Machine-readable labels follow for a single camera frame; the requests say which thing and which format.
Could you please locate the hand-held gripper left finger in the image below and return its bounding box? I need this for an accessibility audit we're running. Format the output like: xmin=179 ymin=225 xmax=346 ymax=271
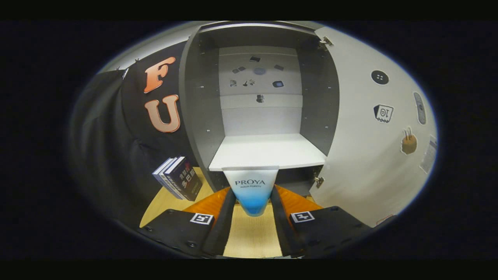
xmin=137 ymin=188 xmax=237 ymax=258

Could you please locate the dark grey cabinet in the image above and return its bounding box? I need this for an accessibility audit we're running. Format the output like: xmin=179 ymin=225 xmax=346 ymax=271
xmin=179 ymin=21 xmax=341 ymax=195

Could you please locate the beige cabinet door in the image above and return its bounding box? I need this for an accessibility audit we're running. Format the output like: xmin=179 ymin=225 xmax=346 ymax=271
xmin=309 ymin=26 xmax=438 ymax=228

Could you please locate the dark blue book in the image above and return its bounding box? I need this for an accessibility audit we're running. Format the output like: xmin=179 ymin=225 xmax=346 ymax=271
xmin=159 ymin=157 xmax=187 ymax=200
xmin=153 ymin=157 xmax=183 ymax=200
xmin=165 ymin=156 xmax=203 ymax=201

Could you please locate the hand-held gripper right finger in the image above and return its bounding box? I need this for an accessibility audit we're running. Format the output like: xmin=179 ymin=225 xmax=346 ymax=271
xmin=270 ymin=185 xmax=372 ymax=258

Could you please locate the black backdrop cloth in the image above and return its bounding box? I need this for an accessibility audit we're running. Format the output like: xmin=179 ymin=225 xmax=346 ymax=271
xmin=70 ymin=41 xmax=203 ymax=230

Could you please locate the white and blue tube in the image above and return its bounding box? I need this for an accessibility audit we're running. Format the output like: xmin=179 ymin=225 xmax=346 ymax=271
xmin=223 ymin=166 xmax=280 ymax=217

